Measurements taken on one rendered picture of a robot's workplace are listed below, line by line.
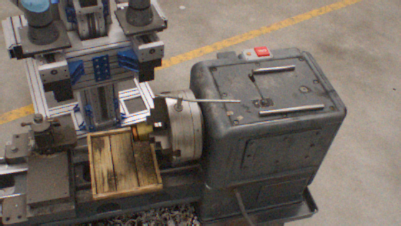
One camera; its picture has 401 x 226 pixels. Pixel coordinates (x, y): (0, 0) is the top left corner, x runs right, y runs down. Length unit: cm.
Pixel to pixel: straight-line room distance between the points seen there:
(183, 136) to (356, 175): 188
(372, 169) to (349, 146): 24
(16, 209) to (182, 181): 70
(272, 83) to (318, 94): 20
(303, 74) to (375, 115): 193
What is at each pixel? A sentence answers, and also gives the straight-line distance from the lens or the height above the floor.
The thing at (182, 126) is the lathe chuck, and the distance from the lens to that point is 165.
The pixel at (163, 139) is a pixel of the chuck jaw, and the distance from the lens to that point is 173.
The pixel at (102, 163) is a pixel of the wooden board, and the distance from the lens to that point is 194.
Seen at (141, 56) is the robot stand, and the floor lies 107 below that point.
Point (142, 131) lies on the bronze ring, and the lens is 175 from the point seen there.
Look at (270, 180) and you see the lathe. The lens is 201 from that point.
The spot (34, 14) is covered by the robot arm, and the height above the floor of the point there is 132.
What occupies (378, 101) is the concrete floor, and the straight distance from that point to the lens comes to 391.
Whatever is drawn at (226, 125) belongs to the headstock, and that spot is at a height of 125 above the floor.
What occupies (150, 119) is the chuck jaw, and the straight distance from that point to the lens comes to 176.
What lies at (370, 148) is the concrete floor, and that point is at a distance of 350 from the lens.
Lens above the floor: 246
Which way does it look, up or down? 48 degrees down
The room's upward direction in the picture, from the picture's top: 7 degrees clockwise
